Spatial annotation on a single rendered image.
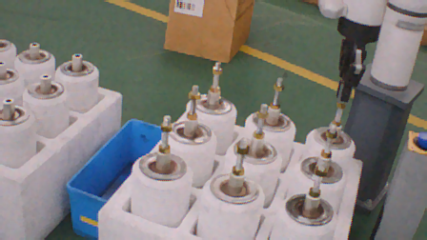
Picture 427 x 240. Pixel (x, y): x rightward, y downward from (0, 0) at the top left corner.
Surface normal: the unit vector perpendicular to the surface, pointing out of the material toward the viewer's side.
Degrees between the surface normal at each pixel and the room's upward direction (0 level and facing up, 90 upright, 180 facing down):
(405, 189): 90
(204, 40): 89
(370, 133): 90
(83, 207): 92
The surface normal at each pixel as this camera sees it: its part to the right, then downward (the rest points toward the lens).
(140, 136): -0.31, 0.40
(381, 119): -0.59, 0.33
